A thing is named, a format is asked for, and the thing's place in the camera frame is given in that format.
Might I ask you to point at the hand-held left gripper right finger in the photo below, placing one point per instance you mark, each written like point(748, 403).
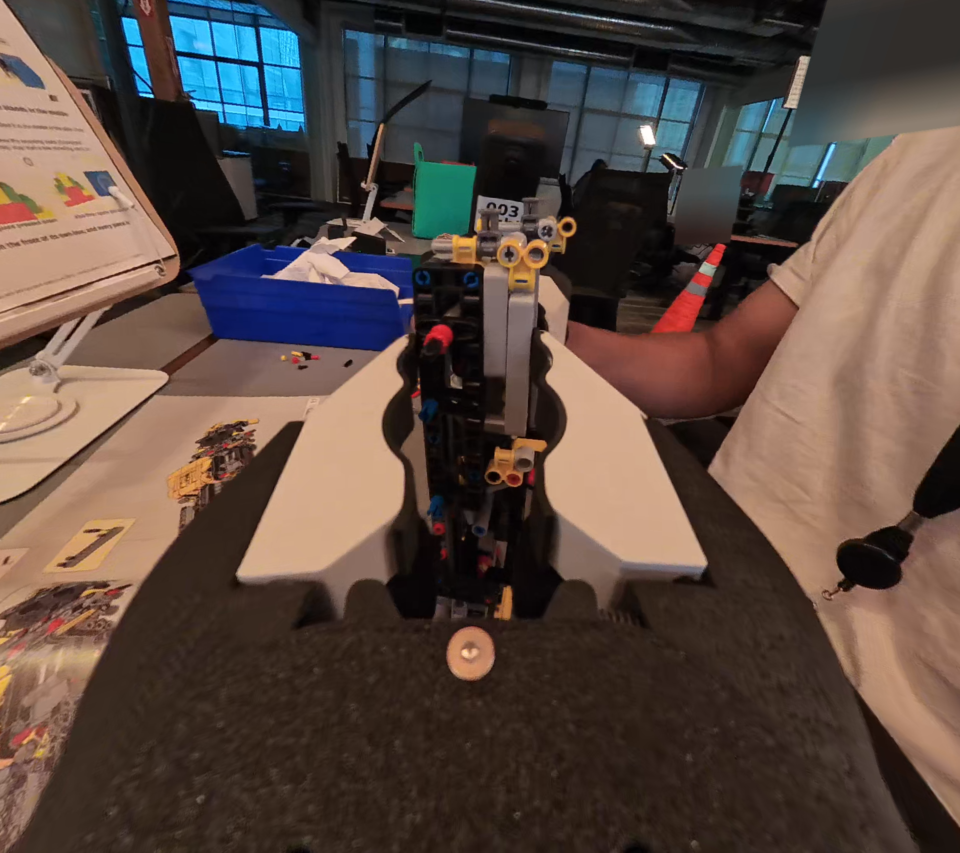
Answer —
point(622, 493)

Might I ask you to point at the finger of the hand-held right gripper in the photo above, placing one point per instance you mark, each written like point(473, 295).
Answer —
point(556, 302)

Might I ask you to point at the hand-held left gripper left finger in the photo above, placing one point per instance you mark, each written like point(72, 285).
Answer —
point(330, 493)

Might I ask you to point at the toy car chassis model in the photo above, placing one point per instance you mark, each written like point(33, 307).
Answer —
point(465, 373)

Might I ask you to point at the person's right forearm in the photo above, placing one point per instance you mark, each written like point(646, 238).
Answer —
point(660, 365)

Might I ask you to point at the green tote bag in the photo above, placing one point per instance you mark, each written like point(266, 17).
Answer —
point(442, 200)

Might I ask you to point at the scattered small toy pins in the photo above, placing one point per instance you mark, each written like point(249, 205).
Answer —
point(304, 358)

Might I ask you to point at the blue plastic bin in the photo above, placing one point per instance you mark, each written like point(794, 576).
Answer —
point(300, 313)

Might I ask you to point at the crumpled white paper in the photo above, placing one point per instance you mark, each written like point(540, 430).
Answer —
point(330, 268)

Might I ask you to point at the open instruction booklet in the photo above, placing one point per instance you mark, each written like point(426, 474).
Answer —
point(112, 493)

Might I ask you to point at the paned window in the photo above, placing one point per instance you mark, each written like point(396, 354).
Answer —
point(217, 65)

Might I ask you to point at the large black wall screen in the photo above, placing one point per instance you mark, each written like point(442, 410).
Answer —
point(517, 118)

